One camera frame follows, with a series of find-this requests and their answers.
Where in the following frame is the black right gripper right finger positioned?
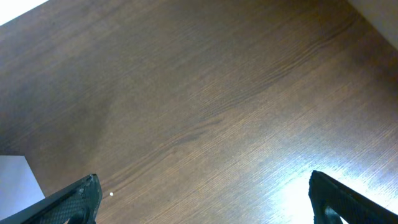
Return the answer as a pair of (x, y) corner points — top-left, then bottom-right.
(308, 170), (397, 224)

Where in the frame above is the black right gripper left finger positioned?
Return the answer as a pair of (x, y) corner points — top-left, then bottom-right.
(1, 174), (103, 224)

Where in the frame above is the white square cardboard box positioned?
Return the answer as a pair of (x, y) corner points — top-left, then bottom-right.
(0, 156), (45, 220)

